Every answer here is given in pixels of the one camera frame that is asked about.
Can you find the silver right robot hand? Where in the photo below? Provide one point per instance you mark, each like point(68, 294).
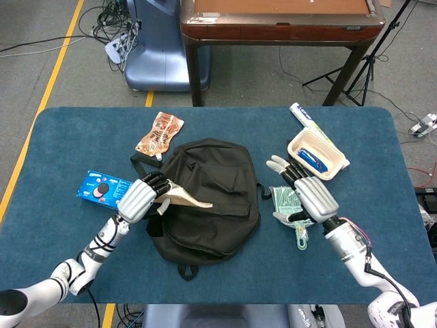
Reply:
point(315, 200)

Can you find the brown mahjong table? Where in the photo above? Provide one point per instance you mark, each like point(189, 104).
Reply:
point(273, 27)

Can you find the blue felt table cover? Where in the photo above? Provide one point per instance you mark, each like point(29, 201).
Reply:
point(68, 136)

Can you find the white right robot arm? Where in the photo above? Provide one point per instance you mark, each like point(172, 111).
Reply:
point(355, 249)

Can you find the cream plastic food container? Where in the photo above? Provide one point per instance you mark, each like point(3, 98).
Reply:
point(327, 150)

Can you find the black electronic box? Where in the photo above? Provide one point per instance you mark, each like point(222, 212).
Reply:
point(426, 196)

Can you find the blue wrapped packet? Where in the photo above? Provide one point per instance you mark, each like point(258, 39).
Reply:
point(312, 160)

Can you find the blue Oreo cookie box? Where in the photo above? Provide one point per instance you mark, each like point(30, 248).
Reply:
point(99, 189)

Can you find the grey robot torso base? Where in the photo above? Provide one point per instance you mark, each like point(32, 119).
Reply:
point(211, 317)

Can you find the brown spiral notebook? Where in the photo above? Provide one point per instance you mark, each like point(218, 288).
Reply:
point(184, 198)

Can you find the white power strip with plugs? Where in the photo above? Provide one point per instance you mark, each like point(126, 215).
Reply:
point(114, 49)

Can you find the orange snack packet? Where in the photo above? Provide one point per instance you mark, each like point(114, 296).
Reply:
point(160, 133)

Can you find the green plastic-wrapped dustpan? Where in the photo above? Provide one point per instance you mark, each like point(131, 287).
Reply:
point(285, 200)

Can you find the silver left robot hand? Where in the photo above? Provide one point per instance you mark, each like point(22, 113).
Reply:
point(136, 200)

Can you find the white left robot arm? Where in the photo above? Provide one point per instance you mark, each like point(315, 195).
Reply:
point(95, 253)

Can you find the black fabric backpack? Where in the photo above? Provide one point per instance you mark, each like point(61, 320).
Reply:
point(211, 232)

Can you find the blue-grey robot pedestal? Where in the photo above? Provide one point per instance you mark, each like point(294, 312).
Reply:
point(157, 51)

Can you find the black tripod stand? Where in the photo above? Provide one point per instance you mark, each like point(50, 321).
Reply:
point(368, 65)

